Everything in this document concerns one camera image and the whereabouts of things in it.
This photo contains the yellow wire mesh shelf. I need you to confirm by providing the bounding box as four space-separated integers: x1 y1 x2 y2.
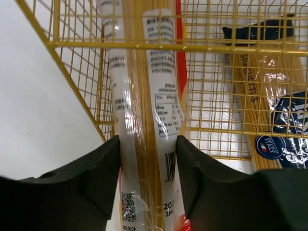
17 0 308 161

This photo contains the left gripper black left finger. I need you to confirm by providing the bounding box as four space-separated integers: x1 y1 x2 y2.
0 136 120 231

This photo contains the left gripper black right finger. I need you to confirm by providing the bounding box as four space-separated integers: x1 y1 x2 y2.
177 136 308 231

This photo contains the red white spaghetti bag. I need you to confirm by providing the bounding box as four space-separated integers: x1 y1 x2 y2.
97 0 190 231

